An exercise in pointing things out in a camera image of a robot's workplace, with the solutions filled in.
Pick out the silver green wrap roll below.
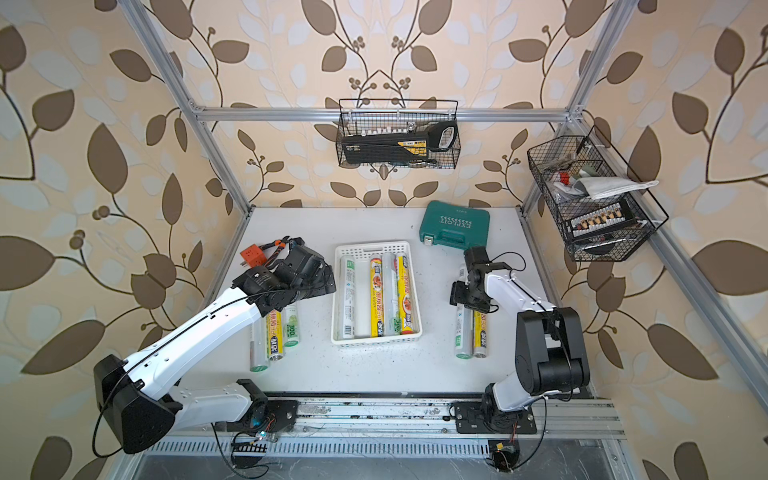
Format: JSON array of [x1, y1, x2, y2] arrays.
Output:
[[454, 266, 473, 361]]

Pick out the green white wrap roll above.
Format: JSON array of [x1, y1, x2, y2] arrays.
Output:
[[341, 256, 356, 340], [282, 304, 300, 348], [382, 252, 399, 336]]

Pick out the yellow wrap roll group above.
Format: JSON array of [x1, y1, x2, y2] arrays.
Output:
[[265, 310, 284, 362]]

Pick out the yellow wrap roll with salmon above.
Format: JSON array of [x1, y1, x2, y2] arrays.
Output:
[[395, 253, 414, 335]]

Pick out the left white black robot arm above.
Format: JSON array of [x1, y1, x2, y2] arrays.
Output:
[[94, 238, 336, 454]]

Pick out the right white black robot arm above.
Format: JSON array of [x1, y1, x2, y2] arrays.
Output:
[[449, 246, 590, 428]]

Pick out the black yellow tool in basket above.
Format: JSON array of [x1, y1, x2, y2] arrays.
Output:
[[336, 120, 461, 168]]

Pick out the white paper in basket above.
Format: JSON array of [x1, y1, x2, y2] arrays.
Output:
[[575, 177, 659, 200]]

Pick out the orange black cutting pliers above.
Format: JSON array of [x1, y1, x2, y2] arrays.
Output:
[[260, 235, 291, 266]]

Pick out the green plastic tool case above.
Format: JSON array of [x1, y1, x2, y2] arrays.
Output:
[[419, 201, 490, 251]]

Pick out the drill bit set box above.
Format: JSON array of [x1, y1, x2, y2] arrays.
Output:
[[566, 201, 638, 240]]

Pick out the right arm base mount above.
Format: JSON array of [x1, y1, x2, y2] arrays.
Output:
[[449, 401, 538, 435]]

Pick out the aluminium front rail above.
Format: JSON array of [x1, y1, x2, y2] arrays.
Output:
[[269, 396, 626, 440]]

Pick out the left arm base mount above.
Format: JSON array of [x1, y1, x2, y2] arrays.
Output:
[[215, 400, 299, 433]]

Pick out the right black wire basket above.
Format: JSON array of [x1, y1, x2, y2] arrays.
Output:
[[527, 126, 669, 262]]

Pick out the black wire basket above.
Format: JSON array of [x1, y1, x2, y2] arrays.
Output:
[[527, 126, 669, 262], [335, 97, 461, 169]]

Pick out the back black wire basket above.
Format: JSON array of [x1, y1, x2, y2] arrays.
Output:
[[335, 97, 461, 169]]

